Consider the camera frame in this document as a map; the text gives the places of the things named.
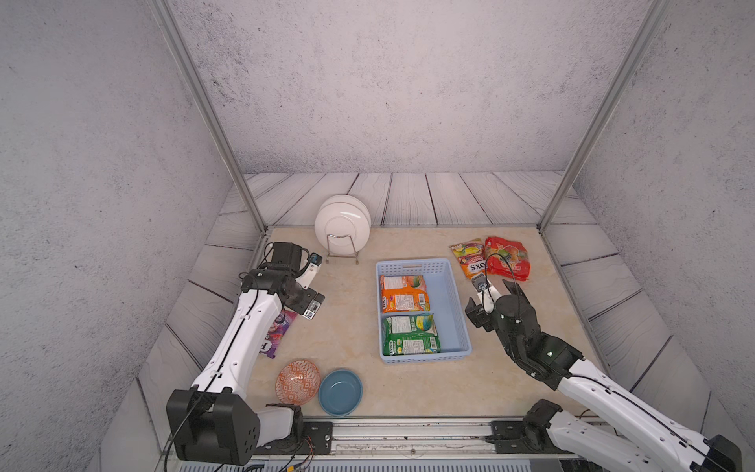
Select red Lot 100 candy bag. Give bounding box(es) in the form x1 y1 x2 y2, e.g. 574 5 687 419
484 236 531 282

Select purple Fox's candy bag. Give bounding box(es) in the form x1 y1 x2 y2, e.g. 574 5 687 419
260 309 298 359

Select orange Fox's fruits bag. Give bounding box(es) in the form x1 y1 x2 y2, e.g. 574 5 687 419
379 275 431 314
450 238 486 279

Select light blue plastic basket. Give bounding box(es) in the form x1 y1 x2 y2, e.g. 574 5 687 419
376 258 472 364

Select green Fox's spring tea bag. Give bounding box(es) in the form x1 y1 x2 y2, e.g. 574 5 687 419
381 313 442 357

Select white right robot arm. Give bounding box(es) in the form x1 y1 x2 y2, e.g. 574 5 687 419
465 275 743 471

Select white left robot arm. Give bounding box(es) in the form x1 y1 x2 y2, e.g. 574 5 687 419
166 264 324 466

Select orange patterned bowl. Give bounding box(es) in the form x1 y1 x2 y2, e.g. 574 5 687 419
275 359 322 406

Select white plate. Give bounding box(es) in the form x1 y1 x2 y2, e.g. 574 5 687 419
315 195 372 252

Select blue ceramic bowl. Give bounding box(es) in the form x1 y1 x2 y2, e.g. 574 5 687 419
318 369 363 417

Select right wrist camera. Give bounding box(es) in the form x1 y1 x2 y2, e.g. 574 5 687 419
471 273 501 314

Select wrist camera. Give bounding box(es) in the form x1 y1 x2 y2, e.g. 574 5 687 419
471 273 501 314
263 241 324 290

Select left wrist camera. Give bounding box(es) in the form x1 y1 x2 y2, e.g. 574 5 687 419
263 241 324 290

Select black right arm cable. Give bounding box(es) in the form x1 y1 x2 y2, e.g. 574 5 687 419
486 252 523 323

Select wire plate stand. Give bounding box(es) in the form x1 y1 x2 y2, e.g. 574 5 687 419
326 233 360 264

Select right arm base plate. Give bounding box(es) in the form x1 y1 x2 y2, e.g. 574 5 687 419
484 421 552 454

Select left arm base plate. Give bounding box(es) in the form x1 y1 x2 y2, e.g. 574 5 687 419
255 421 333 456

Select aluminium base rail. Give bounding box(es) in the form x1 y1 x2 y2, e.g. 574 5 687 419
154 416 680 472

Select left aluminium corner post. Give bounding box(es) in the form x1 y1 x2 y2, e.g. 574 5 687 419
149 0 267 233

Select aluminium corner post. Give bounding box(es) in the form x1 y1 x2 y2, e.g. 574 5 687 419
537 0 670 235
149 0 267 233

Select right aluminium corner post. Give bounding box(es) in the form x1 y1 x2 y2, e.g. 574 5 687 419
537 0 670 235

